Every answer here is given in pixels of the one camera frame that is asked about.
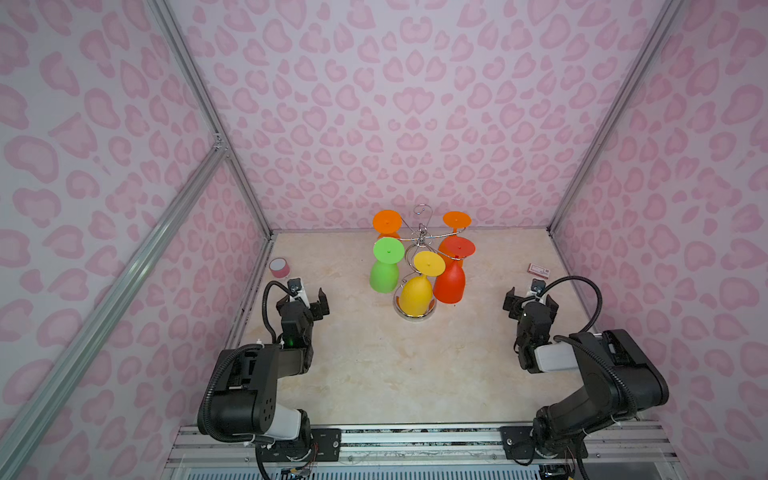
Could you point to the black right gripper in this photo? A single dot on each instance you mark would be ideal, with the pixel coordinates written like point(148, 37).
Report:
point(531, 306)

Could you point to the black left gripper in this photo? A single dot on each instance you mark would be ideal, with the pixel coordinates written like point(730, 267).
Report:
point(302, 307)

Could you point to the red wine glass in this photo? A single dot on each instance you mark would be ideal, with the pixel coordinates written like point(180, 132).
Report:
point(450, 285)

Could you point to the orange wine glass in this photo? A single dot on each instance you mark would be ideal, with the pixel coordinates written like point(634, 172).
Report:
point(458, 221)
point(387, 224)

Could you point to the yellow wine glass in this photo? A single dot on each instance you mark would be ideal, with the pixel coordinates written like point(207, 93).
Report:
point(417, 293)

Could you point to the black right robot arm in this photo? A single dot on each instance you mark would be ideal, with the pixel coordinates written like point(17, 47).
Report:
point(618, 378)

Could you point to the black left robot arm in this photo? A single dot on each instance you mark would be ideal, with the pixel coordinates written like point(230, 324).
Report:
point(240, 401)

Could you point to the green wine glass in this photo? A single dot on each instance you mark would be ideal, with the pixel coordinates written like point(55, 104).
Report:
point(384, 275)

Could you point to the red white small box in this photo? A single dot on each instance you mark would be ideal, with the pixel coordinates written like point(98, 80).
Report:
point(538, 271)

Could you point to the pink tape roll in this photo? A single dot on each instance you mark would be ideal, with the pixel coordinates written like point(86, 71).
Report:
point(279, 267)

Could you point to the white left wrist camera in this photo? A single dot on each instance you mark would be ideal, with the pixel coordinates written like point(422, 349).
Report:
point(297, 291)

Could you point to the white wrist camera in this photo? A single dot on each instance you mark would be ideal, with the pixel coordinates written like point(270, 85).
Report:
point(297, 291)
point(537, 288)

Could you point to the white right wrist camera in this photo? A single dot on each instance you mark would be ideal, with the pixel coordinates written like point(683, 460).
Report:
point(537, 288)

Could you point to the chrome wire wine glass rack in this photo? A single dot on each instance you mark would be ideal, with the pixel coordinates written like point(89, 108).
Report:
point(420, 239)

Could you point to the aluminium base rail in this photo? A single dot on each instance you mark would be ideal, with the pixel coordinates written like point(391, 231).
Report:
point(631, 450)

